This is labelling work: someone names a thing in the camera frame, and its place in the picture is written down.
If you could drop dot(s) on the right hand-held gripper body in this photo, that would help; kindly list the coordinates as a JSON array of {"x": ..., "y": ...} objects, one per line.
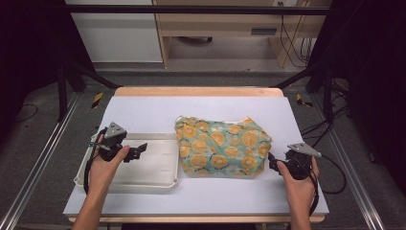
[{"x": 300, "y": 163}]

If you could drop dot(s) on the yellow tool floor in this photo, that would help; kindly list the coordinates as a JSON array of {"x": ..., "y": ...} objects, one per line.
[
  {"x": 300, "y": 99},
  {"x": 97, "y": 100}
]

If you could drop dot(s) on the orange print fabric bag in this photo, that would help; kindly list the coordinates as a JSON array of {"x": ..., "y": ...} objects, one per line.
[{"x": 223, "y": 147}]

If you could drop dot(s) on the white plastic tray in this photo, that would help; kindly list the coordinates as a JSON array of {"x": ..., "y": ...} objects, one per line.
[{"x": 153, "y": 166}]

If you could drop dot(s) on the black horizontal frame bar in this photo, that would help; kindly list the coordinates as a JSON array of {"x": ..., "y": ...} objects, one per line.
[{"x": 191, "y": 9}]

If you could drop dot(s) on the yellow tool right floor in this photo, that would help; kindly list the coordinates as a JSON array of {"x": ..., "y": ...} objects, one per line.
[{"x": 300, "y": 99}]

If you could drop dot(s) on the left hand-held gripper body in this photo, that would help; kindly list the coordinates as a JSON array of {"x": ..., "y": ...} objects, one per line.
[{"x": 113, "y": 134}]

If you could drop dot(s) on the yellow tool left floor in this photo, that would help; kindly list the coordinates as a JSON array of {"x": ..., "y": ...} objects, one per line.
[{"x": 97, "y": 100}]

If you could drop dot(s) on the white table mat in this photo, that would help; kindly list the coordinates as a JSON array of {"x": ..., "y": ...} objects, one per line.
[{"x": 191, "y": 111}]

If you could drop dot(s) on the light wooden desk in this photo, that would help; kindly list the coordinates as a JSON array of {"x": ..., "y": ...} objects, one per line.
[{"x": 223, "y": 22}]

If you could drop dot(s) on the aluminium floor rail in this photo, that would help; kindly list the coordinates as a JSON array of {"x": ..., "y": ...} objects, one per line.
[
  {"x": 351, "y": 166},
  {"x": 41, "y": 159}
]

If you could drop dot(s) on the person's left hand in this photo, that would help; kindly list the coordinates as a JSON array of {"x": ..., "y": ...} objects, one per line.
[{"x": 100, "y": 175}]

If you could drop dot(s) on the white cabinet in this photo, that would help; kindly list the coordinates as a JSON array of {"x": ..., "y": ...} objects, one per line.
[{"x": 118, "y": 38}]

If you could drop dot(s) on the person's right hand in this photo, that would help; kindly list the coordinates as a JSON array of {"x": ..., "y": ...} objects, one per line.
[{"x": 300, "y": 191}]

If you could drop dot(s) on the black metal stand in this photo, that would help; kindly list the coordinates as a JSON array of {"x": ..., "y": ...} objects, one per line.
[
  {"x": 63, "y": 96},
  {"x": 328, "y": 96}
]

